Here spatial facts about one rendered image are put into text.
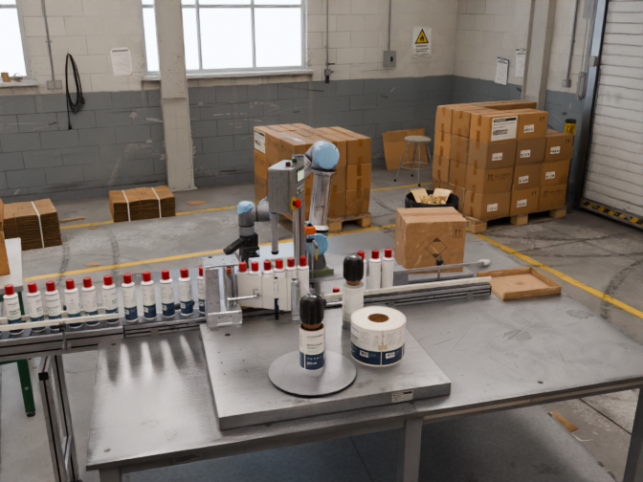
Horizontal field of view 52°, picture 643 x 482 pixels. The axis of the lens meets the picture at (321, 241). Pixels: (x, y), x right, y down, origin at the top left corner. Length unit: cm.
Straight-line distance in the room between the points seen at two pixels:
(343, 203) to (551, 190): 213
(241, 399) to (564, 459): 158
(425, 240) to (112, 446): 177
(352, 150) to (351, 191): 41
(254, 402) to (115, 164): 612
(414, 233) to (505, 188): 352
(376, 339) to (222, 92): 617
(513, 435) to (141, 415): 177
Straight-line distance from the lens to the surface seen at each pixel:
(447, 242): 330
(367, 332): 237
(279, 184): 274
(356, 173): 651
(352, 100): 890
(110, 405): 241
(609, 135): 741
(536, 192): 700
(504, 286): 330
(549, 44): 818
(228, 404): 224
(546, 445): 331
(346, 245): 374
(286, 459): 308
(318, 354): 230
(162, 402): 238
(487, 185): 653
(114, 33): 795
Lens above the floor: 210
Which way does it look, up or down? 20 degrees down
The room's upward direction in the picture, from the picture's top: straight up
